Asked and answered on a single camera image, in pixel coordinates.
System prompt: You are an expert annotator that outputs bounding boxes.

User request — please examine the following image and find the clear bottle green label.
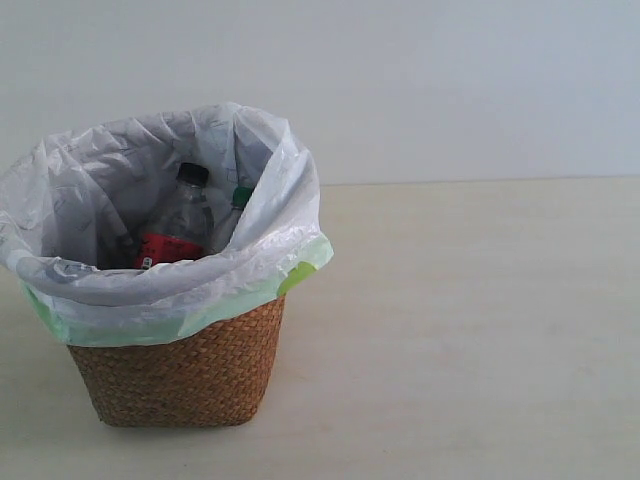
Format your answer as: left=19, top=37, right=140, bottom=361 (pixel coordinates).
left=210, top=186, right=254, bottom=254

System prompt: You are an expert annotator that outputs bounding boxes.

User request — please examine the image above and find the clear bottle red label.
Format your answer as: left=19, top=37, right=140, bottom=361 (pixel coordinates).
left=133, top=162, right=214, bottom=270

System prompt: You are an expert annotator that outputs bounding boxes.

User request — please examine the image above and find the woven brown wicker basket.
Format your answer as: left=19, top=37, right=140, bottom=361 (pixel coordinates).
left=69, top=297, right=285, bottom=428

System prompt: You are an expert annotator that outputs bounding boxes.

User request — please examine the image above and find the white plastic bin liner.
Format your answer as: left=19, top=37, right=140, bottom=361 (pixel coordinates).
left=1, top=102, right=333, bottom=347

